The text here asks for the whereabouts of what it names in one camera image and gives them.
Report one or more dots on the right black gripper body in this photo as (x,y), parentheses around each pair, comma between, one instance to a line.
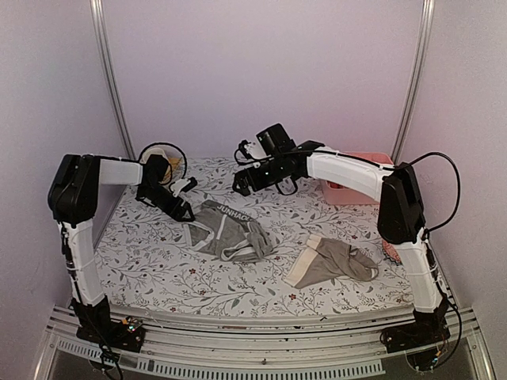
(275,174)

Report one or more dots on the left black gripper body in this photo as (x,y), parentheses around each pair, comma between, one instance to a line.
(155,194)

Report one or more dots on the grey boxer briefs white trim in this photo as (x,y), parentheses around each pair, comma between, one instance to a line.
(227,234)

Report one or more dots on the taupe underwear cream waistband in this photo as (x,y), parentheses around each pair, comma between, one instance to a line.
(326,258)

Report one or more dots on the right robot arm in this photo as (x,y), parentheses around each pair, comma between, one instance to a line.
(400,221)

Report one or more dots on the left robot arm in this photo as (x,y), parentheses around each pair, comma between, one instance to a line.
(72,199)

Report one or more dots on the woven bamboo coaster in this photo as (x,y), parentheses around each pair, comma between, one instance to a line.
(172,170)

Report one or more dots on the cream ceramic mug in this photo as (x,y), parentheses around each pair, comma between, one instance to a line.
(152,151)

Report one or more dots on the pink divided organizer tray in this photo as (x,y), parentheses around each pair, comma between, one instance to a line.
(350,178)

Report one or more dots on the red patterned bowl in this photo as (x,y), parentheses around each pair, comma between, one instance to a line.
(391,253)

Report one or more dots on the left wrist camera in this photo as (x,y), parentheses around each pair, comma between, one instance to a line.
(182,185)

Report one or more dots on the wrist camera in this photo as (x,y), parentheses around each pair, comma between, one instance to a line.
(271,142)
(182,185)

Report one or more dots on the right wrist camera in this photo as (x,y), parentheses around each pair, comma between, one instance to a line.
(271,142)

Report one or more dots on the front aluminium rail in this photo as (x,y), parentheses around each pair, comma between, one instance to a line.
(342,346)

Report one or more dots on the left aluminium frame post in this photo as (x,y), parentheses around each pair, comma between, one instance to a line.
(99,25)

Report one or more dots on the aluminium frame post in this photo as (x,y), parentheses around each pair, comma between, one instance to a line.
(99,25)
(422,46)

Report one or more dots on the right aluminium frame post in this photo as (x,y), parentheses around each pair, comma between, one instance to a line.
(422,46)

